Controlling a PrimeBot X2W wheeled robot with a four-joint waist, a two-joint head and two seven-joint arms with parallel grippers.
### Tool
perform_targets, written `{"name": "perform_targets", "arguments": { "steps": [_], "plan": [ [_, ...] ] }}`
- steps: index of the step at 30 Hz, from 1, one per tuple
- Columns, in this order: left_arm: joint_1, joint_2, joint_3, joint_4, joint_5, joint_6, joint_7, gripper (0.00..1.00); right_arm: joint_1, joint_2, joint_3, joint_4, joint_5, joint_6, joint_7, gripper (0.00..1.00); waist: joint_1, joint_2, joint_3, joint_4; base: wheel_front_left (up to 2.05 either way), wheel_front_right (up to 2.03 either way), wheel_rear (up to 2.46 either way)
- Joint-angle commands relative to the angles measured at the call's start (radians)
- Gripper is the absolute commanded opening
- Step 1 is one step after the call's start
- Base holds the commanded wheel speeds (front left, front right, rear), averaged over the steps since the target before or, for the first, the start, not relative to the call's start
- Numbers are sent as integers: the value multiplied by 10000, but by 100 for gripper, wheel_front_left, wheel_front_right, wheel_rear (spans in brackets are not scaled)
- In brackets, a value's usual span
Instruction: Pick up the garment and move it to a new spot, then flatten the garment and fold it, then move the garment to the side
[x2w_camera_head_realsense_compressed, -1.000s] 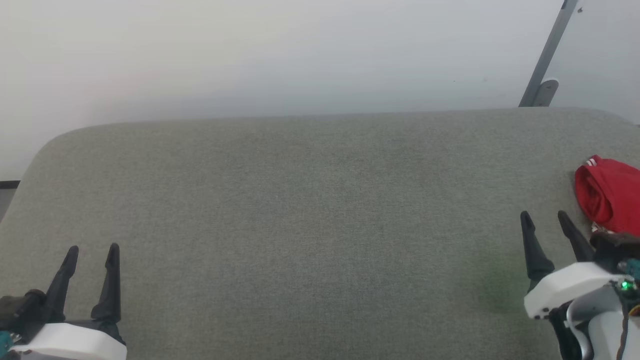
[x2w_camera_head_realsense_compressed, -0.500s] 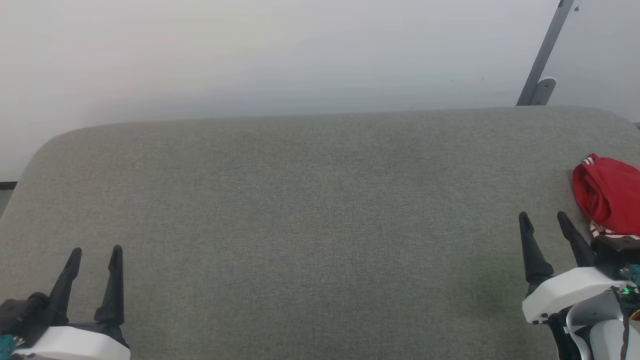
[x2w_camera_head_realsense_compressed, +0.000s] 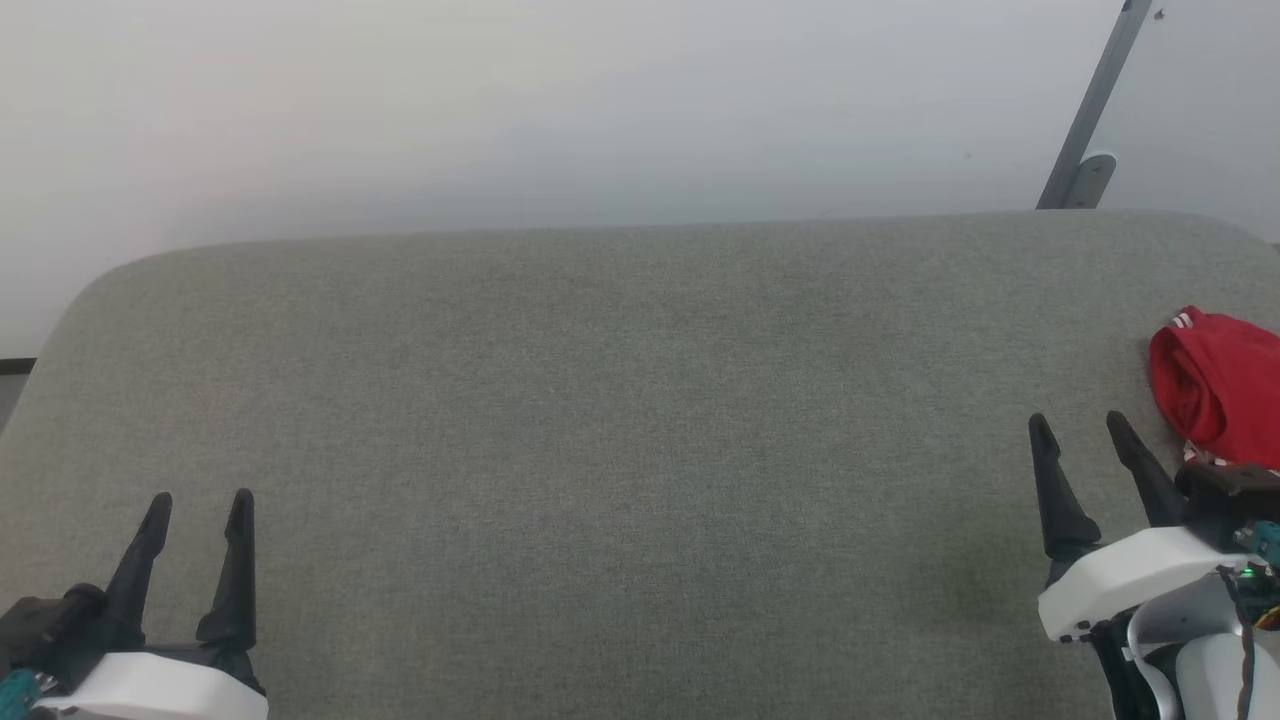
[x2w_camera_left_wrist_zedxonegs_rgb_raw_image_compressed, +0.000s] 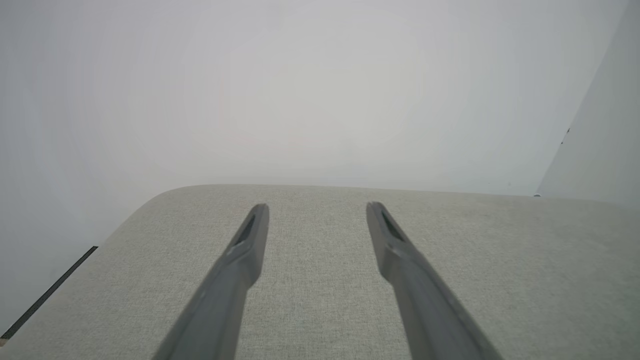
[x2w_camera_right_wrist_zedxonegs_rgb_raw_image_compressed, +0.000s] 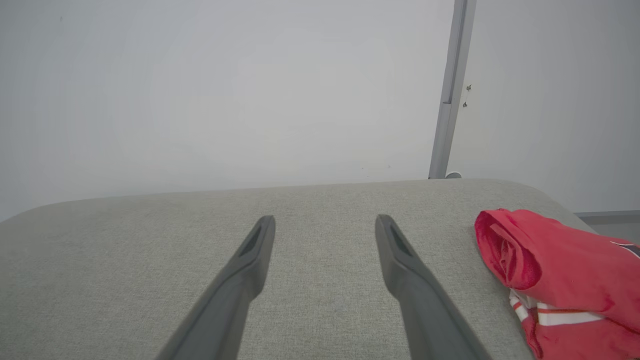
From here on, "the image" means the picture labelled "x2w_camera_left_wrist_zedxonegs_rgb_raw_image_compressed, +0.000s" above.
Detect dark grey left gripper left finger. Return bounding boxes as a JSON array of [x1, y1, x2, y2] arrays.
[[152, 203, 270, 360]]

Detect black floor strip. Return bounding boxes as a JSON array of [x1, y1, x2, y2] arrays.
[[0, 246, 99, 342]]

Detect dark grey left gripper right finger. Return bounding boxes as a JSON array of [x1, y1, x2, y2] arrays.
[[366, 201, 504, 360]]

